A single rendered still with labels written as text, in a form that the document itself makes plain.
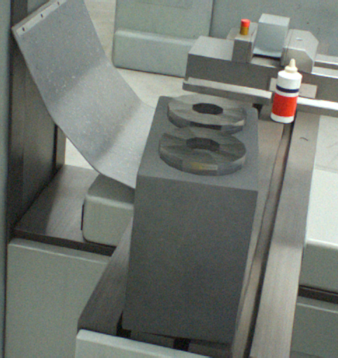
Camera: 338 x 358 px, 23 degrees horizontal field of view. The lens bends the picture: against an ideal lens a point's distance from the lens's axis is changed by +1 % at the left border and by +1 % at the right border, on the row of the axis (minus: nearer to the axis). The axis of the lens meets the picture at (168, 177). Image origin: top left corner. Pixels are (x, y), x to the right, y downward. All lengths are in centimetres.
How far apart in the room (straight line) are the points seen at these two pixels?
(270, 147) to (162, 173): 58
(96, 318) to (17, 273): 58
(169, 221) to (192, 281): 7
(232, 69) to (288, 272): 59
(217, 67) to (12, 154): 42
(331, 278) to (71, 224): 46
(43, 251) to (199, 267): 63
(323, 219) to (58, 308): 49
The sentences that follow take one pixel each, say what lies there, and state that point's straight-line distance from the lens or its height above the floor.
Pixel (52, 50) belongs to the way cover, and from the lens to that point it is 139.
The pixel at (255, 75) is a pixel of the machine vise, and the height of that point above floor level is 99.
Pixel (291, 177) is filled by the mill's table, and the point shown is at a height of 94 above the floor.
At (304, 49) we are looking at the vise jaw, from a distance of 152.
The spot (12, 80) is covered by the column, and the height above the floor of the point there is 101.
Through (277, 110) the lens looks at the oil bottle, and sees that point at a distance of 147.
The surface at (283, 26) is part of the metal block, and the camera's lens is 154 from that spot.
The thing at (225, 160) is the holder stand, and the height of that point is 114.
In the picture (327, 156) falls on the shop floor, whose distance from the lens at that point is 374.
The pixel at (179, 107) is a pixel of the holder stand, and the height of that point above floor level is 114.
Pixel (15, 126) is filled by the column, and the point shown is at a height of 93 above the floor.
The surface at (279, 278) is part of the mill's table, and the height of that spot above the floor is 94.
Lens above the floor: 149
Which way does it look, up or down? 27 degrees down
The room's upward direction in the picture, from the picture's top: 7 degrees clockwise
